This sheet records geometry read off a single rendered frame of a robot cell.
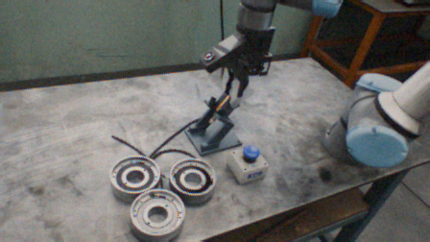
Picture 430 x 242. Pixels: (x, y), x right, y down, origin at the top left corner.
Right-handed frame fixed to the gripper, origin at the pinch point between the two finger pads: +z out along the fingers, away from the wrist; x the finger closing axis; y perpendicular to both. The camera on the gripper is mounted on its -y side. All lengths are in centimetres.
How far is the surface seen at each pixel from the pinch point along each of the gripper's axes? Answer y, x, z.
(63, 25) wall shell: -20, 148, 46
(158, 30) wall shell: 40, 145, 52
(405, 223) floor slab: 119, -23, 92
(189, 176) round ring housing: -14.7, -11.2, 10.4
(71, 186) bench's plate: -38.9, -3.6, 12.2
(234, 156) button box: -3.2, -11.5, 7.6
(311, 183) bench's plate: 13.5, -23.0, 12.1
